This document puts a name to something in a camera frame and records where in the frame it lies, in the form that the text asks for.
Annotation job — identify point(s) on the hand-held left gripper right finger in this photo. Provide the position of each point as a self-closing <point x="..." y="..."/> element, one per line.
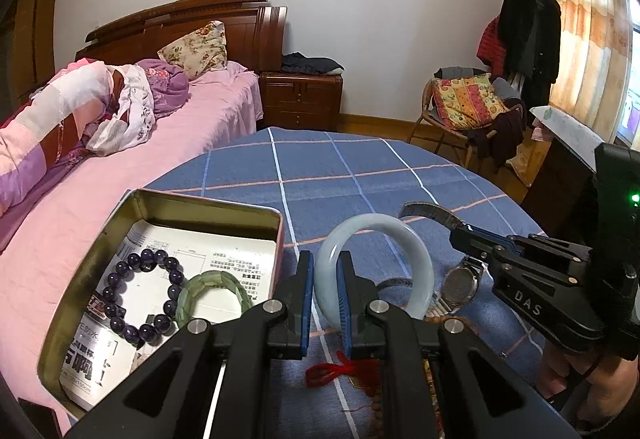
<point x="342" y="304"/>

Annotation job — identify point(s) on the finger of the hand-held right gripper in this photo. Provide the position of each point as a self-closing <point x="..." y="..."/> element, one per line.
<point x="530" y="299"/>
<point x="475" y="236"/>

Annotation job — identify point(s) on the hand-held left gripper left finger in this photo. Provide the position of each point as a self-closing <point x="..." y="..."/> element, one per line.
<point x="305" y="304"/>

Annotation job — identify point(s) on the red knot tassel charm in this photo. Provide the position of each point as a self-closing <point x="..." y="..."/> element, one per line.
<point x="325" y="371"/>

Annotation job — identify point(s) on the silver link band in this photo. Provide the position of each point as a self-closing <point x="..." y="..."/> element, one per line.
<point x="440" y="310"/>

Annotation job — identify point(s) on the pale jade bangle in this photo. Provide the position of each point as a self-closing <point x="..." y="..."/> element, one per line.
<point x="375" y="222"/>

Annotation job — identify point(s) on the rectangular metal tin box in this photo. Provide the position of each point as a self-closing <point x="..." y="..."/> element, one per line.
<point x="100" y="239"/>

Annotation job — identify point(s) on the person's right hand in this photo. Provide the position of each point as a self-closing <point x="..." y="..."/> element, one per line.
<point x="615" y="394"/>

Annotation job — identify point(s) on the dark wooden cabinet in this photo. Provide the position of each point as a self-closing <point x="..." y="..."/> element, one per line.
<point x="555" y="189"/>

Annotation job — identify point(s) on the printed paper sheet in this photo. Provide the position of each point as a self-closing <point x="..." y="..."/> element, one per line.
<point x="225" y="259"/>

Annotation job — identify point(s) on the dark garment on chair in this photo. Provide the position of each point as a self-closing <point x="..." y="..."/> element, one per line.
<point x="500" y="134"/>

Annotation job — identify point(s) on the white board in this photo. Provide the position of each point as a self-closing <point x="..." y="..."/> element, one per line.
<point x="570" y="134"/>

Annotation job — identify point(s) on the rattan chair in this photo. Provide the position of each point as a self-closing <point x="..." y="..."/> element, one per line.
<point x="425" y="119"/>

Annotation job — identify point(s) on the blue checked tablecloth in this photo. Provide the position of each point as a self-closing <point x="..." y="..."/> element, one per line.
<point x="350" y="169"/>

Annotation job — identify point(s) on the colourful patterned cushion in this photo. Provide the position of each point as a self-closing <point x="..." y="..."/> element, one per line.
<point x="465" y="101"/>

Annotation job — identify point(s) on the hanging red garment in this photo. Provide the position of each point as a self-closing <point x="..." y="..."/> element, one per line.
<point x="490" y="44"/>

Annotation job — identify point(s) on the wooden nightstand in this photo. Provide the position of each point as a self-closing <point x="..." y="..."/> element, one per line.
<point x="300" y="99"/>

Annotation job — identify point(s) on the pink bed sheet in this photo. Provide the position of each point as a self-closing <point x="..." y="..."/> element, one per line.
<point x="150" y="159"/>

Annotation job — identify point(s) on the hanging black coat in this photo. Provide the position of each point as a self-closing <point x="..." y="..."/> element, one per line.
<point x="535" y="29"/>

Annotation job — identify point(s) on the patterned orange curtain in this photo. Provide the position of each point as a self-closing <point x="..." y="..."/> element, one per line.
<point x="590" y="19"/>

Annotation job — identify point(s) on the dark folded clothes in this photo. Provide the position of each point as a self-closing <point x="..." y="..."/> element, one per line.
<point x="310" y="64"/>

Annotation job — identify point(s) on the purple garment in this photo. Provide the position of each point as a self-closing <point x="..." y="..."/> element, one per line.
<point x="170" y="89"/>

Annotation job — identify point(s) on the white floral cloth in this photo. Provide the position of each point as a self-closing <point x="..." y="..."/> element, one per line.
<point x="135" y="114"/>

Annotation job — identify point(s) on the wooden headboard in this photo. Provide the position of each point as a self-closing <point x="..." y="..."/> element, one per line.
<point x="270" y="34"/>

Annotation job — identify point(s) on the floral pillow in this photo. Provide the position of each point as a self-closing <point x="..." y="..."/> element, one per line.
<point x="197" y="46"/>

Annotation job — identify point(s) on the black flat object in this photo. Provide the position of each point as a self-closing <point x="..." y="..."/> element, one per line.
<point x="37" y="419"/>

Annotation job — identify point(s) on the pink patchwork quilt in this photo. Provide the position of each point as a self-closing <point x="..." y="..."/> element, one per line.
<point x="50" y="119"/>

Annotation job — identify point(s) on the wooden wardrobe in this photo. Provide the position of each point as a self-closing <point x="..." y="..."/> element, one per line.
<point x="35" y="19"/>

